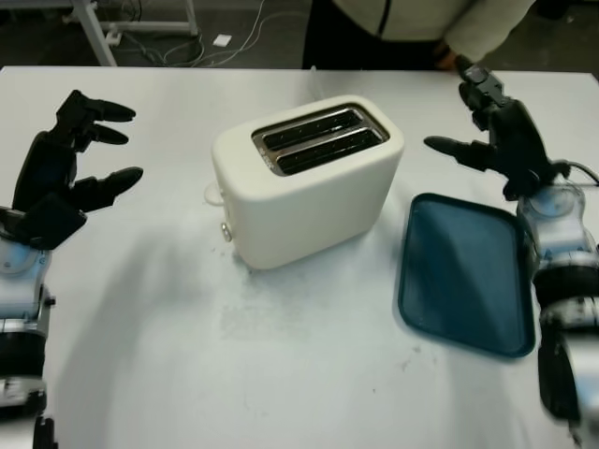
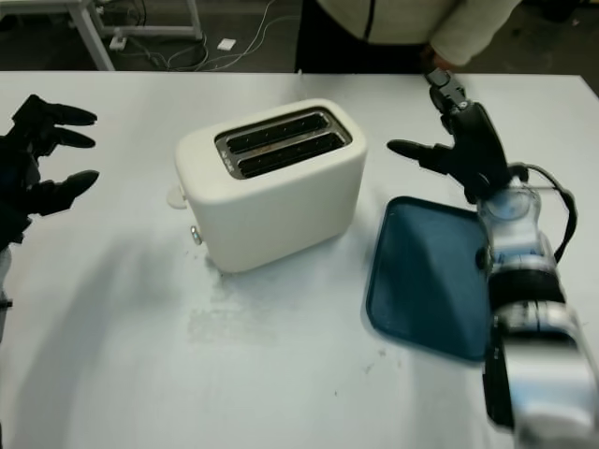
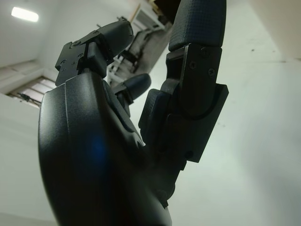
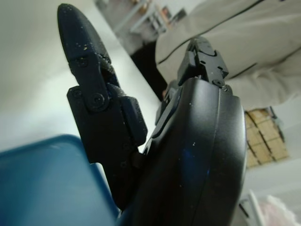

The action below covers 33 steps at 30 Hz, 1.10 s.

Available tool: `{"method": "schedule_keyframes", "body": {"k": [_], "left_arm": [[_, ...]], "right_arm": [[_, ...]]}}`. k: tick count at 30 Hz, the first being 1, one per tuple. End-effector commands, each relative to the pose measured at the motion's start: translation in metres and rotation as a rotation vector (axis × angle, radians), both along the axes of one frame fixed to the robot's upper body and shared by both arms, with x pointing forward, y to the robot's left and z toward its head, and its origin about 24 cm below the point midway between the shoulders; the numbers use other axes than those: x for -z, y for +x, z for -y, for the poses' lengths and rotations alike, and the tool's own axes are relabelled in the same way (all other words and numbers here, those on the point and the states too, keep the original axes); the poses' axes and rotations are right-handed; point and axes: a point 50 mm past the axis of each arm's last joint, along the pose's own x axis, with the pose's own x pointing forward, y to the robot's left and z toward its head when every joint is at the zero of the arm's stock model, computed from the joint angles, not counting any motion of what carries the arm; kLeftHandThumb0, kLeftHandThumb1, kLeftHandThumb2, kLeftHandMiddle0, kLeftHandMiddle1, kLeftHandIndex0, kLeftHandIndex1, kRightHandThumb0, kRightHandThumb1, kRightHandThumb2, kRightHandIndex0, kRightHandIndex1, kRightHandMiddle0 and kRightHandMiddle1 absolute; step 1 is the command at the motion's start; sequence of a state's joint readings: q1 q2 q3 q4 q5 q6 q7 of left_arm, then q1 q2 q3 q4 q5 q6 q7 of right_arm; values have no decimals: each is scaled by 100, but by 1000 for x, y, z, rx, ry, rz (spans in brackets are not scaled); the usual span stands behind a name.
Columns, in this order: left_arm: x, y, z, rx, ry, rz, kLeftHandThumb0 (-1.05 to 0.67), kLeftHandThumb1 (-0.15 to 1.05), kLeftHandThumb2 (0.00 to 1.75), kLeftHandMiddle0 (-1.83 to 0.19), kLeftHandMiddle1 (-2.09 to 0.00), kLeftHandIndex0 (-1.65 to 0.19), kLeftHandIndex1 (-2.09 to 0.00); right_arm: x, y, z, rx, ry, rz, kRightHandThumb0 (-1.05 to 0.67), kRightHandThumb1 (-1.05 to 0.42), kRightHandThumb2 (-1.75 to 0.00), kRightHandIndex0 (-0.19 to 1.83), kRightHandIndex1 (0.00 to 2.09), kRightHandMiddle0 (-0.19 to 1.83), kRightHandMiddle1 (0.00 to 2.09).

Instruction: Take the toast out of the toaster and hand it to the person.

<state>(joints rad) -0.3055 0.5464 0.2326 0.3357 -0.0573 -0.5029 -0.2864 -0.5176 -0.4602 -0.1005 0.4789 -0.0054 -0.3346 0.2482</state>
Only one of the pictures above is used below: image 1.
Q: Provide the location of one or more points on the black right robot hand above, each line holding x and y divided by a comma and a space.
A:
510, 135

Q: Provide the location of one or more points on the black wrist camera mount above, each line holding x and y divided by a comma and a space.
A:
44, 222
515, 189

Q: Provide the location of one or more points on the white desk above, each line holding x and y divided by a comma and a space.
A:
98, 28

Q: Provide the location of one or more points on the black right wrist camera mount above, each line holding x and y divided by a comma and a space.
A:
515, 189

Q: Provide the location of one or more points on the white power strip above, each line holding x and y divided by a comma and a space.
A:
113, 36

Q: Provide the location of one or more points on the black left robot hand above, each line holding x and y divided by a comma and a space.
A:
44, 163

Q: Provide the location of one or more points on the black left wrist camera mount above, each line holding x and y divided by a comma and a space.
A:
44, 222

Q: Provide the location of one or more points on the person in cream jacket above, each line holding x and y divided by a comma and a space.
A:
421, 23

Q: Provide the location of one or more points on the teal plastic tray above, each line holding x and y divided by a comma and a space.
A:
465, 276

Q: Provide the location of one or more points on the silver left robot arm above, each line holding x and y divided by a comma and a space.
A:
21, 290

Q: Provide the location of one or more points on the white paper sheet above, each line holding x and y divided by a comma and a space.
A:
222, 40

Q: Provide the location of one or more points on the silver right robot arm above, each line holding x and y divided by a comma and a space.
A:
566, 271

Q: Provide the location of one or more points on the white two-slot toaster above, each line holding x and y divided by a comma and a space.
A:
318, 206

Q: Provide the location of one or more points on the white toaster lever knob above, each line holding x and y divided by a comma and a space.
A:
214, 194

